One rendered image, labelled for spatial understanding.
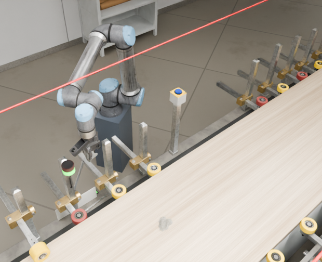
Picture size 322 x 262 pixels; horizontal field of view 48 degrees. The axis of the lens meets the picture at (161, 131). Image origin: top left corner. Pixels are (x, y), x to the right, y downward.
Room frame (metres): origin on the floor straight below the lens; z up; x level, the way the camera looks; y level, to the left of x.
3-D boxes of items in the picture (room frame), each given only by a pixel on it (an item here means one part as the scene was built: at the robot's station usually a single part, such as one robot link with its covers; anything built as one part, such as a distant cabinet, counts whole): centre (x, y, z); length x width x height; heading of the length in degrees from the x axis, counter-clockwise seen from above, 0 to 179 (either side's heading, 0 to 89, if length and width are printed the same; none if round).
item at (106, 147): (1.32, 0.29, 0.91); 0.03 x 0.03 x 0.48; 42
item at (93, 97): (1.46, 0.38, 1.28); 0.12 x 0.12 x 0.09; 80
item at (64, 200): (1.14, 0.49, 0.84); 0.13 x 0.06 x 0.05; 132
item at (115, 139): (1.50, 0.16, 0.82); 0.43 x 0.03 x 0.04; 42
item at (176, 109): (1.67, -0.09, 0.92); 0.05 x 0.04 x 0.45; 132
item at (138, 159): (1.48, 0.12, 0.82); 0.13 x 0.06 x 0.05; 132
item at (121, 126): (2.19, 0.41, 0.30); 0.25 x 0.25 x 0.60; 72
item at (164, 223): (0.99, -0.04, 0.91); 0.09 x 0.07 x 0.02; 150
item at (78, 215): (1.02, 0.40, 0.85); 0.08 x 0.08 x 0.11
